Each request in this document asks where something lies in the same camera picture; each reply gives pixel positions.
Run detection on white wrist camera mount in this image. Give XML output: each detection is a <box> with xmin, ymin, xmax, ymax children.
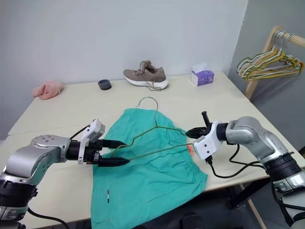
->
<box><xmin>193</xmin><ymin>121</ymin><xmax>224</xmax><ymax>161</ymax></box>
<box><xmin>77</xmin><ymin>119</ymin><xmax>106</xmax><ymax>165</ymax></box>

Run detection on white hanger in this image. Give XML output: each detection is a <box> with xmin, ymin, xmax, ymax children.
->
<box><xmin>240</xmin><ymin>33</ymin><xmax>301</xmax><ymax>75</ymax></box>

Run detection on black table frame bar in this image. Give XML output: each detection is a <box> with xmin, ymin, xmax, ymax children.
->
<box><xmin>226</xmin><ymin>183</ymin><xmax>254</xmax><ymax>211</ymax></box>

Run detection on light wooden leg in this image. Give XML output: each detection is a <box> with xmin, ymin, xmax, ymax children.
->
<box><xmin>239</xmin><ymin>184</ymin><xmax>267</xmax><ymax>229</ymax></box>

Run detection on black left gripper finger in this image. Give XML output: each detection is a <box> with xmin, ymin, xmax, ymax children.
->
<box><xmin>102</xmin><ymin>139</ymin><xmax>126</xmax><ymax>148</ymax></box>
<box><xmin>98</xmin><ymin>157</ymin><xmax>131</xmax><ymax>168</ymax></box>

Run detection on green wire hanger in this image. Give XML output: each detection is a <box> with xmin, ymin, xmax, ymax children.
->
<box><xmin>112</xmin><ymin>96</ymin><xmax>195</xmax><ymax>160</ymax></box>

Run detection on brown sneaker white sole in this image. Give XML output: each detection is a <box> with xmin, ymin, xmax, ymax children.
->
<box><xmin>123</xmin><ymin>60</ymin><xmax>169</xmax><ymax>92</ymax></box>

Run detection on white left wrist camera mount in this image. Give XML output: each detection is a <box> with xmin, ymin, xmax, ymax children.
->
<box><xmin>77</xmin><ymin>119</ymin><xmax>106</xmax><ymax>165</ymax></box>

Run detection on bunch of hangers on rack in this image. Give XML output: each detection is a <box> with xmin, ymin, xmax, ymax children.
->
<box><xmin>236</xmin><ymin>30</ymin><xmax>303</xmax><ymax>76</ymax></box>

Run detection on purple white tissue box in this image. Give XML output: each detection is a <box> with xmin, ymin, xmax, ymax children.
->
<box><xmin>190</xmin><ymin>62</ymin><xmax>215</xmax><ymax>87</ymax></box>

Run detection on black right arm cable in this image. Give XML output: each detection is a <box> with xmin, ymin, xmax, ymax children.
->
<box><xmin>205</xmin><ymin>143</ymin><xmax>268</xmax><ymax>179</ymax></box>

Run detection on pink fluffy cloth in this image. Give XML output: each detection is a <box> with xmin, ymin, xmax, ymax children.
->
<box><xmin>32</xmin><ymin>80</ymin><xmax>64</xmax><ymax>101</ymax></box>

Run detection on dark rounded shape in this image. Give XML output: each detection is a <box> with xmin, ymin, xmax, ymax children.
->
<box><xmin>182</xmin><ymin>211</ymin><xmax>204</xmax><ymax>229</ymax></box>

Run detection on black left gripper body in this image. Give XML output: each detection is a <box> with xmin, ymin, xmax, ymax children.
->
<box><xmin>83</xmin><ymin>139</ymin><xmax>105</xmax><ymax>165</ymax></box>

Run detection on wooden clothes rack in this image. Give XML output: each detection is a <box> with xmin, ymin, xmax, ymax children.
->
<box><xmin>244</xmin><ymin>25</ymin><xmax>305</xmax><ymax>100</ymax></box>

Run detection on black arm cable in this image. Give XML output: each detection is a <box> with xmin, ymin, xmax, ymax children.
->
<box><xmin>205</xmin><ymin>143</ymin><xmax>268</xmax><ymax>179</ymax></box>
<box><xmin>70</xmin><ymin>125</ymin><xmax>88</xmax><ymax>139</ymax></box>

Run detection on green shorts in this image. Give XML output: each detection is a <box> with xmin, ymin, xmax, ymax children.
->
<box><xmin>90</xmin><ymin>107</ymin><xmax>208</xmax><ymax>229</ymax></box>

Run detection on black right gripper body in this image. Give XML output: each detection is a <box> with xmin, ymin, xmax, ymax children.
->
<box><xmin>201</xmin><ymin>111</ymin><xmax>213</xmax><ymax>139</ymax></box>

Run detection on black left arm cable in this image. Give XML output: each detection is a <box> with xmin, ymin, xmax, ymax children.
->
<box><xmin>70</xmin><ymin>125</ymin><xmax>88</xmax><ymax>139</ymax></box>

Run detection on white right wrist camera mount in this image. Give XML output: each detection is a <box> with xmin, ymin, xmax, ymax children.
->
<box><xmin>193</xmin><ymin>121</ymin><xmax>224</xmax><ymax>161</ymax></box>

